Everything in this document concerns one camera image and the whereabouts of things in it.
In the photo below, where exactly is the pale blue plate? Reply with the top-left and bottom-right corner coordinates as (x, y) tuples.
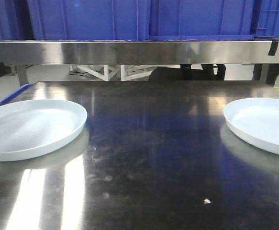
(223, 98), (279, 155)
(0, 99), (88, 161)

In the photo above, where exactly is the steel shelf leg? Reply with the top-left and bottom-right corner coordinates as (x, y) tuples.
(15, 65), (29, 86)

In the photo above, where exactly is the blue crate upper middle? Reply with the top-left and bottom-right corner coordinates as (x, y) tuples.
(148, 0), (255, 41)

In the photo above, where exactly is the blue crate upper left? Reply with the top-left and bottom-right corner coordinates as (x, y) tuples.
(27, 0), (151, 41)

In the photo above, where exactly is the blue bin left of table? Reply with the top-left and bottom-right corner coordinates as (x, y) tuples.
(0, 84), (33, 106)

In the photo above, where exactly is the black tape strip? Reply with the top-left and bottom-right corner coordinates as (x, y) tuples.
(268, 40), (279, 56)

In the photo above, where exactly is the blue crate far left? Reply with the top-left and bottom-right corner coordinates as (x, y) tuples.
(0, 0), (34, 40)

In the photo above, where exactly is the blue crate with label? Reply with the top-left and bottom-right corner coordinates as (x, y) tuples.
(251, 0), (279, 38)

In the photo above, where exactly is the white metal frame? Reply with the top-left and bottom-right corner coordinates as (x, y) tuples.
(69, 64), (180, 81)

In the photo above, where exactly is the stainless steel shelf rail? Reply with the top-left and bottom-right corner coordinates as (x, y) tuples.
(0, 40), (279, 65)

